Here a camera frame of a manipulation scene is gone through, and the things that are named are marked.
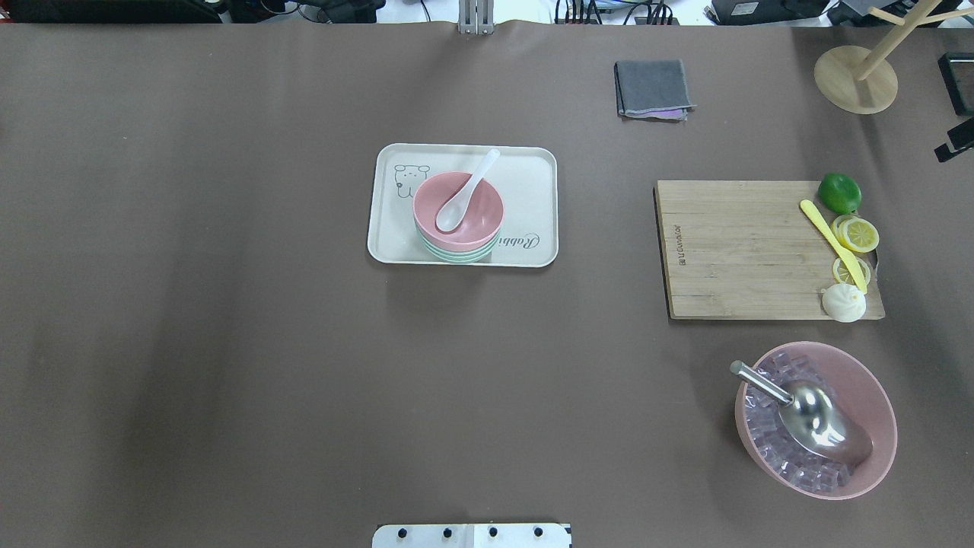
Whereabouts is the small pink bowl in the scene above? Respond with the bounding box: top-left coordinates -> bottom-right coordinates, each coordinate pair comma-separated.
412,171 -> 505,252

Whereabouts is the white ceramic spoon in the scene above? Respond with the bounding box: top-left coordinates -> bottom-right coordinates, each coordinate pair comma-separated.
435,147 -> 501,233

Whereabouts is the large pink bowl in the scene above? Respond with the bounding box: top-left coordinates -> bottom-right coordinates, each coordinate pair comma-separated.
734,341 -> 898,500

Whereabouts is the green bowl stack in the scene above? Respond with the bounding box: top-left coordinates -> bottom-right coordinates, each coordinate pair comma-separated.
419,234 -> 500,264

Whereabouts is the wooden mug tree stand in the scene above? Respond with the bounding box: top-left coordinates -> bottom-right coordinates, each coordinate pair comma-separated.
813,1 -> 973,115

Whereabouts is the green lime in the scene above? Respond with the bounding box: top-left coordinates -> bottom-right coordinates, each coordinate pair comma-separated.
817,171 -> 863,215

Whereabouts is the yellow plastic knife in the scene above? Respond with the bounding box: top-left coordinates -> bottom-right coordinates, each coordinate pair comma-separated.
799,200 -> 867,294

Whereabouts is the lemon slice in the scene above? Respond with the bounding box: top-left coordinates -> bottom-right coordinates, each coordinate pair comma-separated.
832,257 -> 873,285

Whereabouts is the bamboo cutting board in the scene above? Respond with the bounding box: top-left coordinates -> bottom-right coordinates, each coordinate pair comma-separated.
654,180 -> 886,321

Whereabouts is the grey folded cloth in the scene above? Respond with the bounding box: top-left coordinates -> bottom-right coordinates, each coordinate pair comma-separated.
613,59 -> 695,121

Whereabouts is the metal ice scoop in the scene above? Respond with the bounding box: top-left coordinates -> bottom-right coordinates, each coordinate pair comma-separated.
730,360 -> 874,466

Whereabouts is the cream rabbit tray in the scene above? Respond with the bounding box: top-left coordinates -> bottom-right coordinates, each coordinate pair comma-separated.
367,143 -> 559,269

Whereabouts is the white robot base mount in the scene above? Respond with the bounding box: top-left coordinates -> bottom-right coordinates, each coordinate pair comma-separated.
371,521 -> 573,547

